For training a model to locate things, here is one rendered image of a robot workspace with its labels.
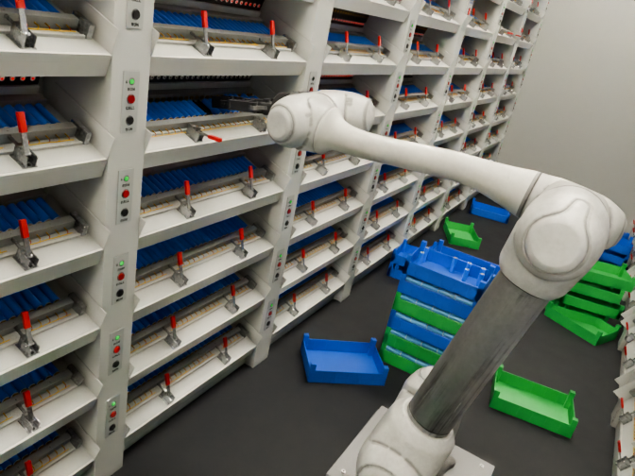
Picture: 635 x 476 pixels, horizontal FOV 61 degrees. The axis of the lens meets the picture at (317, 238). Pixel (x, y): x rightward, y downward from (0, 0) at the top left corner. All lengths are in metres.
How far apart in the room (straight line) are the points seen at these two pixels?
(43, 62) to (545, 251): 0.87
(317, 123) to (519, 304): 0.51
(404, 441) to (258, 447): 0.71
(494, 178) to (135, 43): 0.75
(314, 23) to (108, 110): 0.73
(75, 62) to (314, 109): 0.44
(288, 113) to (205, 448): 1.07
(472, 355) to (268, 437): 0.92
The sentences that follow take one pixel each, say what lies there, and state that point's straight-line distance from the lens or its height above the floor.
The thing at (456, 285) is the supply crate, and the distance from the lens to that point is 2.05.
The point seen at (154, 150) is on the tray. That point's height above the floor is 0.90.
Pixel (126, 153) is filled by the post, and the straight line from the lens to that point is 1.19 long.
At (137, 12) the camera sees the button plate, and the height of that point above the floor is 1.18.
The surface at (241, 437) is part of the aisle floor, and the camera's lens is 1.81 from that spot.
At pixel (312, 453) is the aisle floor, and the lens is 1.81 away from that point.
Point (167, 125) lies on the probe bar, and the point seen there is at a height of 0.94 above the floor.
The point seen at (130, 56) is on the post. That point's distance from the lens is 1.15.
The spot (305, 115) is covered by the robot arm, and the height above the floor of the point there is 1.06.
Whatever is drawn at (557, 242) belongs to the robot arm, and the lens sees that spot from 0.92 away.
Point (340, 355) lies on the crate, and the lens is 2.24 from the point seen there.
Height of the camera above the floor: 1.26
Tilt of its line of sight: 23 degrees down
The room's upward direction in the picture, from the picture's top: 12 degrees clockwise
